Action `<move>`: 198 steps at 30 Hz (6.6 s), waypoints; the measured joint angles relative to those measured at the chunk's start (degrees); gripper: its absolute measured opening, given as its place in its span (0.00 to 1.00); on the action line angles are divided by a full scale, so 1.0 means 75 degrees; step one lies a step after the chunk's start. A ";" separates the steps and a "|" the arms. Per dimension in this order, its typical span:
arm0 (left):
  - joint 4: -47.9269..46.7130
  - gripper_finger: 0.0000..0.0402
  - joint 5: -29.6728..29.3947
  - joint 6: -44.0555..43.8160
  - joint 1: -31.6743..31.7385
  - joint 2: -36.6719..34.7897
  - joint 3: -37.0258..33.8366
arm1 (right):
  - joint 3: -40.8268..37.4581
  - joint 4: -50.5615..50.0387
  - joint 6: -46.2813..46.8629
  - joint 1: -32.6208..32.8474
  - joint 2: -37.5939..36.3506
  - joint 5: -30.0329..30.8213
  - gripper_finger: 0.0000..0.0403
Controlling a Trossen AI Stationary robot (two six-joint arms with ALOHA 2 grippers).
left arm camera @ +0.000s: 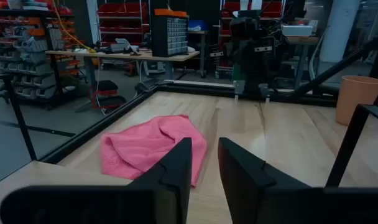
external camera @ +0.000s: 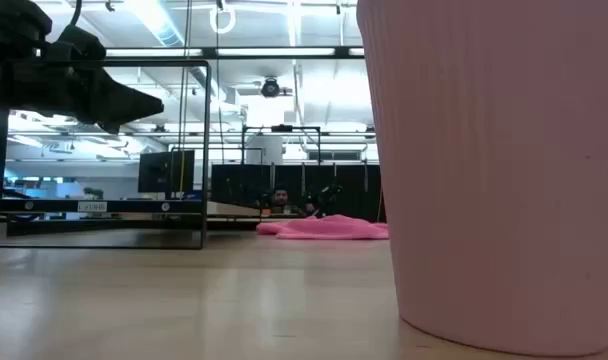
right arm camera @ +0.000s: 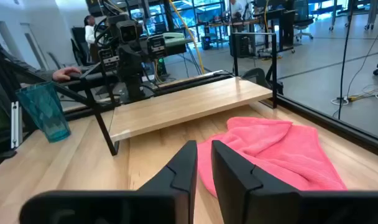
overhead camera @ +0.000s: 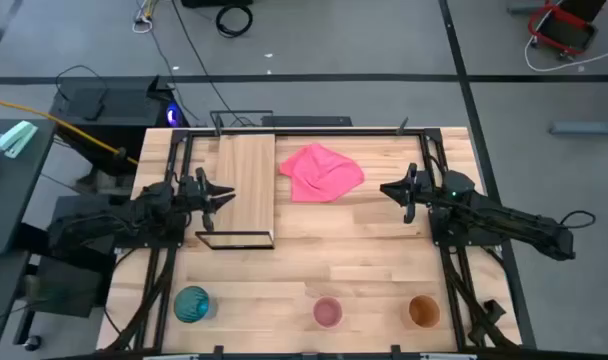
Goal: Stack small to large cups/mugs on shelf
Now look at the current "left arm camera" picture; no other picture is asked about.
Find black table edge rail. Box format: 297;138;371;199
39;80;338;165

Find rack with orange bins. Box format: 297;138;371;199
0;7;81;110

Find white round column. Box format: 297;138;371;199
319;0;361;63

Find black small-parts drawer cabinet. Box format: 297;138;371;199
150;8;190;58

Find grey benchtop device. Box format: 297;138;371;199
109;37;140;54

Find black and red tool bag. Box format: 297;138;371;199
88;80;127;110

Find wooden top side table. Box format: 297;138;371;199
285;35;320;90

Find white flat box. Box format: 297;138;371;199
281;24;314;37

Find yellow hanging cable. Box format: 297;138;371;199
52;0;96;54

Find pink terry cloth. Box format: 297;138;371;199
99;114;208;187

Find black diagonal frame strut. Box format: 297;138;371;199
290;34;378;100
1;74;37;161

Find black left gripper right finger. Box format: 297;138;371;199
218;137;378;224

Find wooden top workbench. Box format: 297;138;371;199
45;49;201;114

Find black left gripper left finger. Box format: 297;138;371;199
0;137;193;224

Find peach plastic cup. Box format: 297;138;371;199
335;75;378;126

